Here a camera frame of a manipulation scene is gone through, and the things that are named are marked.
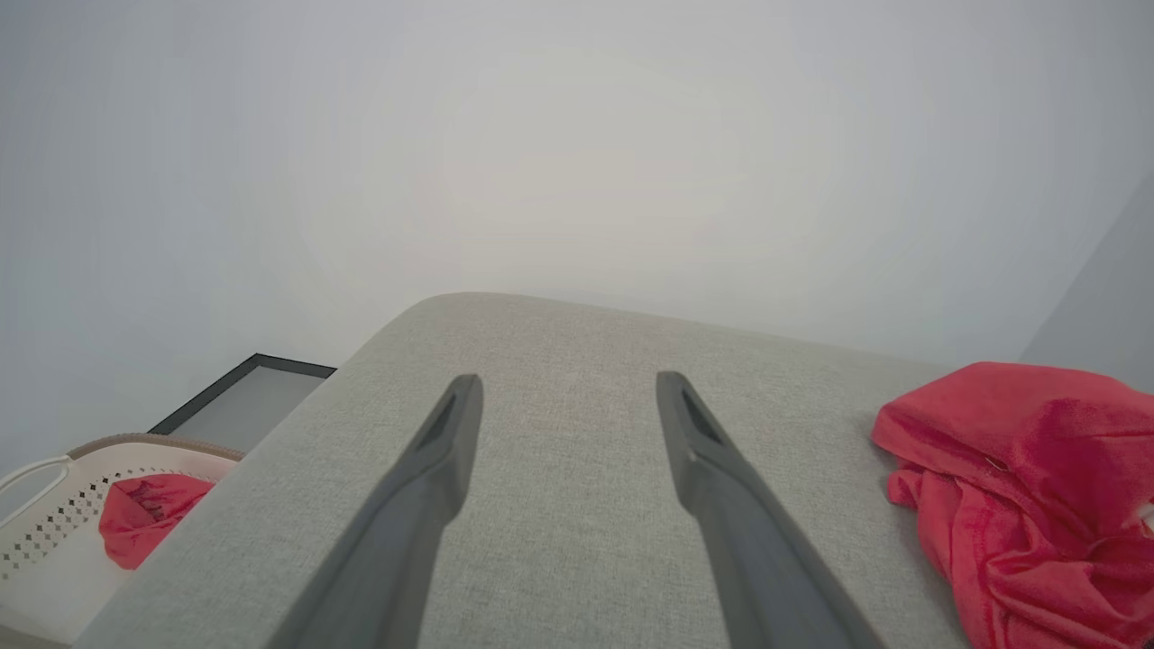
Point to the red white basketball jersey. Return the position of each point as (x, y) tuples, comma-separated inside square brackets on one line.
[(1037, 469)]

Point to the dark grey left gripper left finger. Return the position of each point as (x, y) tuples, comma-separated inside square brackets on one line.
[(397, 541)]

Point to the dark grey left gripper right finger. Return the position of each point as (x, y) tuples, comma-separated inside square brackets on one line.
[(748, 559)]

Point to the white perforated laundry basket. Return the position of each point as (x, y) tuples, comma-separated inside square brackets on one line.
[(54, 586)]

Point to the crumpled red garment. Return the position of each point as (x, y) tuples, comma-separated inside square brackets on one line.
[(144, 523)]

